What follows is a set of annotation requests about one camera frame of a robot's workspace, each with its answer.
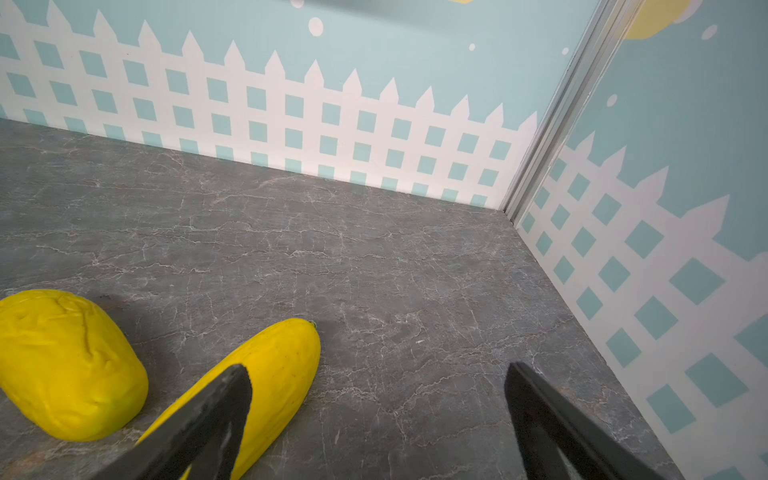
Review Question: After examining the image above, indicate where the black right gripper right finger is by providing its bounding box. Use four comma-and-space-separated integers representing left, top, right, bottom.
504, 362, 661, 479

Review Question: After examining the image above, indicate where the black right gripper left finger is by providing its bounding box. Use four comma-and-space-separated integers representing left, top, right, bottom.
93, 364, 252, 480

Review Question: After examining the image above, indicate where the smooth yellow fake fruit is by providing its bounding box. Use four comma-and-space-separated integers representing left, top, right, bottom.
142, 318, 321, 479

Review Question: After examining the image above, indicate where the wrinkled yellow fake mango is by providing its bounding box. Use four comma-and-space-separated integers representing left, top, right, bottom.
1, 290, 149, 442

